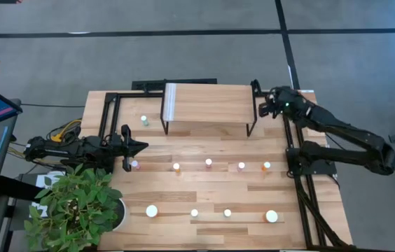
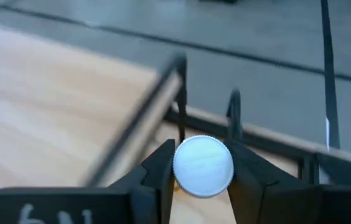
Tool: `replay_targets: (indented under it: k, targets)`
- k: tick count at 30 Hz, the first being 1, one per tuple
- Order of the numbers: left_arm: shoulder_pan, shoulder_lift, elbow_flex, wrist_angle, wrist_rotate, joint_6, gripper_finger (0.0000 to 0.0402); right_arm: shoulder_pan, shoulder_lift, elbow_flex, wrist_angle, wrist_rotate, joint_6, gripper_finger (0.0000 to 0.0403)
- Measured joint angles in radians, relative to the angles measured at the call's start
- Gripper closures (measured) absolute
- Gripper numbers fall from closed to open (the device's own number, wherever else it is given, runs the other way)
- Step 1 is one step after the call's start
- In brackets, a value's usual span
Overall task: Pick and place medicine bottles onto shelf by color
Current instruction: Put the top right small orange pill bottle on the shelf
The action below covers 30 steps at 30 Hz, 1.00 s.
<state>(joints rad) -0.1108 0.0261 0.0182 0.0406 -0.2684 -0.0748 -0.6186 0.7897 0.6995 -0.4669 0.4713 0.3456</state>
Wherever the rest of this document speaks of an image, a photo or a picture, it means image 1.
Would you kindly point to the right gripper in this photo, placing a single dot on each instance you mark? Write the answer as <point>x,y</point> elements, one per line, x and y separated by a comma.
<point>278,101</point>

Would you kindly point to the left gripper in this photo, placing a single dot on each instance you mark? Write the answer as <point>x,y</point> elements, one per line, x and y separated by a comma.
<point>126,147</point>

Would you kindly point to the small green medicine bottle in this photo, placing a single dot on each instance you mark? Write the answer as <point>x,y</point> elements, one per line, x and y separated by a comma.
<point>144,119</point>

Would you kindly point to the small orange medicine bottle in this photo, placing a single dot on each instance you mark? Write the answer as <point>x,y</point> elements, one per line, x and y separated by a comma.
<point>267,164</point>
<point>176,166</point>

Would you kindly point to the large orange medicine bottle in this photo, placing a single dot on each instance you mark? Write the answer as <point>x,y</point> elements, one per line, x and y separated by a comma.
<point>271,216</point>
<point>151,210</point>

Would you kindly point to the tall green bottle white tablets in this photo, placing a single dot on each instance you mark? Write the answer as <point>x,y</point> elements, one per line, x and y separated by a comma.
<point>194,213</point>

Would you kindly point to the small white cap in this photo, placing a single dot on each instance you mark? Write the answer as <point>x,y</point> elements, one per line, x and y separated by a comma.
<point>227,213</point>

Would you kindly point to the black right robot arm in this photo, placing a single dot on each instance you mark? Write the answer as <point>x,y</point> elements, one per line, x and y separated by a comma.
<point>351,134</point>

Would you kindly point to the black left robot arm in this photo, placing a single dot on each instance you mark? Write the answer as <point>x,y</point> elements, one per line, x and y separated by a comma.
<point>78,148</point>

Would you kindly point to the black perforated bar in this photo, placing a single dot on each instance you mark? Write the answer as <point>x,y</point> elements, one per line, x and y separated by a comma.
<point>148,85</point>

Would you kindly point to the white plant pot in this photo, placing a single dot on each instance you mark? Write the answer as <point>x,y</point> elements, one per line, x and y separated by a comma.
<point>124,214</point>

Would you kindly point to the green leafy potted plant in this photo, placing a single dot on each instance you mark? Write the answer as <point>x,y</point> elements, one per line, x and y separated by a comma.
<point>75,206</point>

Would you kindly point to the black box white logo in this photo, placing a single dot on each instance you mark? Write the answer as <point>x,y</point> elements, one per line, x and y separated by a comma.
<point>48,180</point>

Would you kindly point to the black aluminium table frame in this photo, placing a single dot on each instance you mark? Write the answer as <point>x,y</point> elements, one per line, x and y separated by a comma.
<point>138,94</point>

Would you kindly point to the wooden shelf black metal frame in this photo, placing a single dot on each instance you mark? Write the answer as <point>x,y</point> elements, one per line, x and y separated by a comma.
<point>211,105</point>

